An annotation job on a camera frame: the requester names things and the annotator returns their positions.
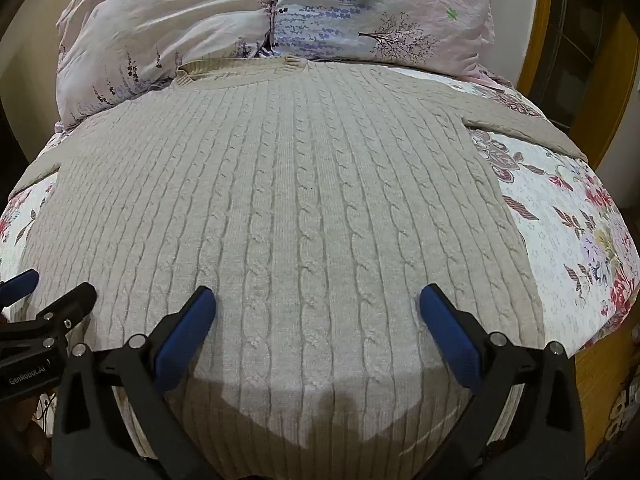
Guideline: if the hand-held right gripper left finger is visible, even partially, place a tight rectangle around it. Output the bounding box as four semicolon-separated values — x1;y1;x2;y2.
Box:
50;285;236;480

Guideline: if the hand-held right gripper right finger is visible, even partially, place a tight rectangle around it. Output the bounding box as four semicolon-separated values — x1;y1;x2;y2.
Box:
419;284;586;480

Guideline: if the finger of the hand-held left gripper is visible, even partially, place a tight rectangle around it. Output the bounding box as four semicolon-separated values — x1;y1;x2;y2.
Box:
0;282;97;361
0;269;40;306

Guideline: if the beige cable-knit sweater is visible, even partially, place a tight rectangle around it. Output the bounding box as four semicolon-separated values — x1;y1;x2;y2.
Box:
7;55;588;466

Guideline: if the floral bed sheet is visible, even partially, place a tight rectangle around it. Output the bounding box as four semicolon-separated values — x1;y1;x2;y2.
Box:
0;70;640;356

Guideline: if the lavender-print white pillow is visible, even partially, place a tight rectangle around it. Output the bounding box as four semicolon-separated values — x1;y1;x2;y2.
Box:
52;0;496;131

